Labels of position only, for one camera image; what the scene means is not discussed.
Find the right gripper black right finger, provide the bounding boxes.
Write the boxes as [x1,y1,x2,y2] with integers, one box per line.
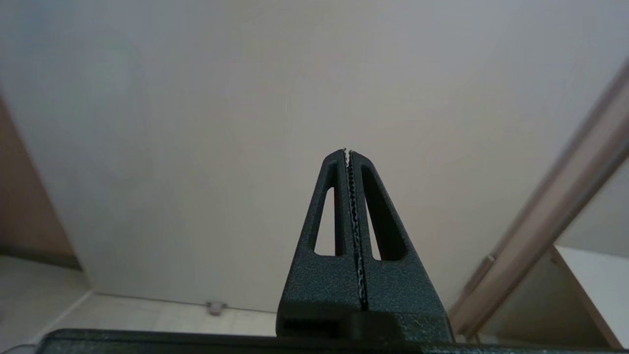
[348,151,454,342]

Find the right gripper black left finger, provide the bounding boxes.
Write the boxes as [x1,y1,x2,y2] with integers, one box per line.
[276,149,363,337]

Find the cream door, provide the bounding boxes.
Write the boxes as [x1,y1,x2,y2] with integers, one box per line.
[0,0,629,313]

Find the pale wardrobe shelf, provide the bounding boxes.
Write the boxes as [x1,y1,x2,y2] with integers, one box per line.
[550,245,629,350]

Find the dark baseboard strip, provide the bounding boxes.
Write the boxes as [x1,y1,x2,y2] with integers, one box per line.
[0,246,82,270]

